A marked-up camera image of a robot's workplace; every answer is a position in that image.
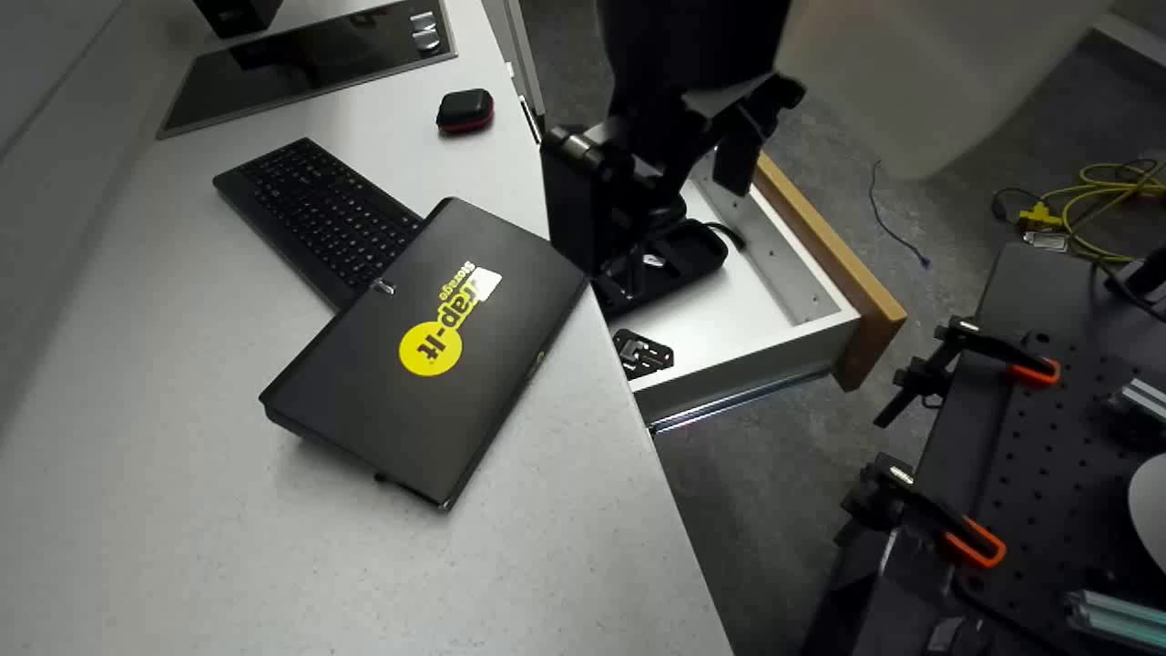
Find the black flat monitor base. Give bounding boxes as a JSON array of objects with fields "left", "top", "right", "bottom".
[{"left": 154, "top": 0, "right": 460, "bottom": 141}]

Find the black computer mouse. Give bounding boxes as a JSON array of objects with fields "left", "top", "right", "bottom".
[{"left": 433, "top": 86, "right": 501, "bottom": 141}]

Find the black laptop with yellow sticker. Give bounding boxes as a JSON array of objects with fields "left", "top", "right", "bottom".
[{"left": 257, "top": 195, "right": 593, "bottom": 516}]

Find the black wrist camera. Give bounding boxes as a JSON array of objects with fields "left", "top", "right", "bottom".
[{"left": 707, "top": 70, "right": 808, "bottom": 202}]

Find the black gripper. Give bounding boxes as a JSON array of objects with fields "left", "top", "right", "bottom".
[{"left": 541, "top": 92, "right": 738, "bottom": 324}]

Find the black clamp with orange handle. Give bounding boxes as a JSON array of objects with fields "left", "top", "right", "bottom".
[
  {"left": 843, "top": 454, "right": 1012, "bottom": 576},
  {"left": 871, "top": 315, "right": 1068, "bottom": 434}
]

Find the black keyboard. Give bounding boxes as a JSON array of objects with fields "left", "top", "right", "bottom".
[{"left": 207, "top": 137, "right": 432, "bottom": 315}]

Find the black perforated breadboard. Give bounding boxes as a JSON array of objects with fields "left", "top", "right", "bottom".
[{"left": 835, "top": 342, "right": 1166, "bottom": 656}]

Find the small black perforated part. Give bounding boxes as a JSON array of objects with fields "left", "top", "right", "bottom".
[{"left": 610, "top": 324, "right": 681, "bottom": 383}]

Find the yellow cable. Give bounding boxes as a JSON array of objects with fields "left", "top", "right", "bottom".
[{"left": 1012, "top": 154, "right": 1166, "bottom": 269}]

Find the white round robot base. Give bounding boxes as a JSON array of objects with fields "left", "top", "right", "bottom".
[{"left": 1122, "top": 454, "right": 1166, "bottom": 576}]

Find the white drawer with wood front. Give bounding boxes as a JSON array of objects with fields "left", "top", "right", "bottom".
[{"left": 603, "top": 150, "right": 916, "bottom": 438}]

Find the blue cable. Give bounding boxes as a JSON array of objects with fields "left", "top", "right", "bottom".
[{"left": 863, "top": 158, "right": 938, "bottom": 274}]

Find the short aluminium profile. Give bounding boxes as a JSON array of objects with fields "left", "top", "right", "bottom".
[{"left": 1109, "top": 372, "right": 1166, "bottom": 429}]

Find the long grey aluminium profile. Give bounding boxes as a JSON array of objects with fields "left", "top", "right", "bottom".
[{"left": 1066, "top": 589, "right": 1166, "bottom": 656}]

